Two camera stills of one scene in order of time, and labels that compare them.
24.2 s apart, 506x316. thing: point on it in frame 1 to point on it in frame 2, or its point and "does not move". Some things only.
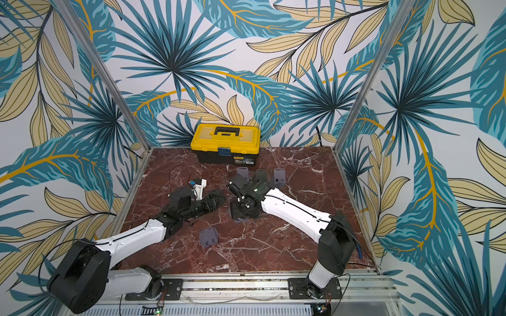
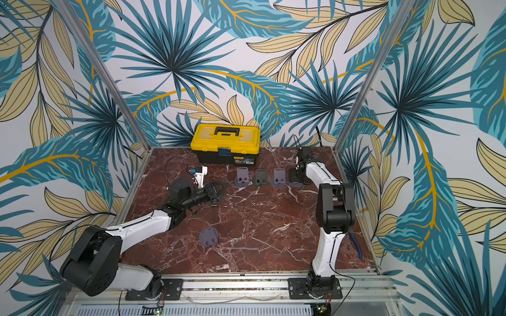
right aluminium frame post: (372, 76) does not move
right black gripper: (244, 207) to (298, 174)
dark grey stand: (260, 176) does not move
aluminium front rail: (275, 289) does not move
